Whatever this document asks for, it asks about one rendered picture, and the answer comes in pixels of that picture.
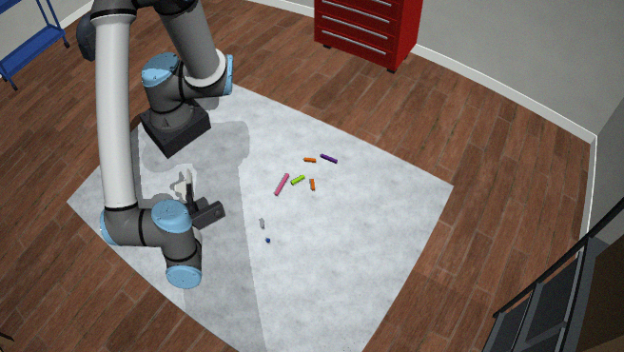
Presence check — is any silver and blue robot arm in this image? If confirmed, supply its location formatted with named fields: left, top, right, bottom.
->
left=90, top=0, right=233, bottom=289

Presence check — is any pink rod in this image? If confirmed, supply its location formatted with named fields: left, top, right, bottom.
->
left=275, top=173, right=289, bottom=196

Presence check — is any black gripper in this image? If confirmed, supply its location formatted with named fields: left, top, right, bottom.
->
left=174, top=168, right=199, bottom=215

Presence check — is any purple rod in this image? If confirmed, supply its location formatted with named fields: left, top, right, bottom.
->
left=321, top=154, right=338, bottom=164

